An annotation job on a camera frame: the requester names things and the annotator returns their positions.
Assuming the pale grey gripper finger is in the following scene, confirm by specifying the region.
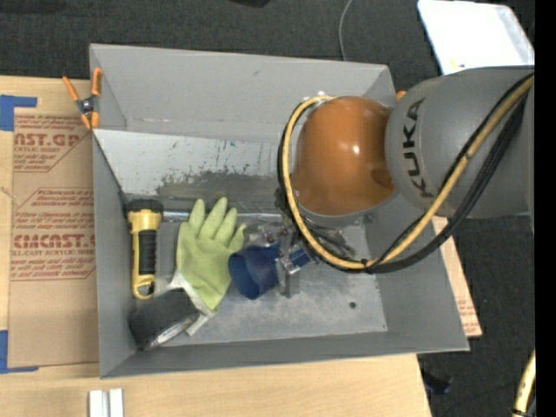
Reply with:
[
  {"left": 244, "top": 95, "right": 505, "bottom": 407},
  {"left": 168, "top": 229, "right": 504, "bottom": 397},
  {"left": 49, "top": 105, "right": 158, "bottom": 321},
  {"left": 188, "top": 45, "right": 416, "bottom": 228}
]
[{"left": 283, "top": 269, "right": 301, "bottom": 300}]

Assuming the dark blue cup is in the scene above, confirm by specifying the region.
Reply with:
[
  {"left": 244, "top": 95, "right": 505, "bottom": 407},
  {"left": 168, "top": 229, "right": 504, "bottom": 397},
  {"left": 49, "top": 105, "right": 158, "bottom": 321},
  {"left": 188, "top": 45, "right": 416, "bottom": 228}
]
[{"left": 227, "top": 241, "right": 282, "bottom": 301}]

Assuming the grey metal bin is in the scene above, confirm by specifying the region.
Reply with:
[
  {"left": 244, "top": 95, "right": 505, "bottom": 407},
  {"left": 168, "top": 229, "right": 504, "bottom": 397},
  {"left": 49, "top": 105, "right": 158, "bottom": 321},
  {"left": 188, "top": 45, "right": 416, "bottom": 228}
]
[{"left": 89, "top": 43, "right": 471, "bottom": 380}]

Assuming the light green rubber glove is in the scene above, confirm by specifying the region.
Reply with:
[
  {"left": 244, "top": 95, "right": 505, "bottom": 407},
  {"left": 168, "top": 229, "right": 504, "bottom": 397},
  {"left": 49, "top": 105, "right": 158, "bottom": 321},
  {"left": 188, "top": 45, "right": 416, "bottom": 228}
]
[{"left": 167, "top": 195, "right": 248, "bottom": 338}]

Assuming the silver metal tool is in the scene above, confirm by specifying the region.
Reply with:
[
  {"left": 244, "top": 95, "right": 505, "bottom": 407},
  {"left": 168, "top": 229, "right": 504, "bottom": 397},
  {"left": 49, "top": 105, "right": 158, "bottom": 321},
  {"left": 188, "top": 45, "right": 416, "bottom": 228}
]
[{"left": 145, "top": 313, "right": 202, "bottom": 350}]

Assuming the yellow and black flashlight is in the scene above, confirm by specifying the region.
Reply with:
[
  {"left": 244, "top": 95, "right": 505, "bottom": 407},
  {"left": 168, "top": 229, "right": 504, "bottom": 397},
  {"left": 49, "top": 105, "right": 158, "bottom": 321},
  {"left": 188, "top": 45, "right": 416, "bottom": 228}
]
[{"left": 125, "top": 198, "right": 165, "bottom": 301}]

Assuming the brown cardboard board red print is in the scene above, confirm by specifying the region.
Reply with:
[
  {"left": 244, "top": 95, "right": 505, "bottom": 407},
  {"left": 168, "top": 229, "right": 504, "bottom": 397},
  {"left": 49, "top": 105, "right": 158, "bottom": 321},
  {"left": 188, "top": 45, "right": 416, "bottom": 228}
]
[{"left": 0, "top": 75, "right": 483, "bottom": 375}]

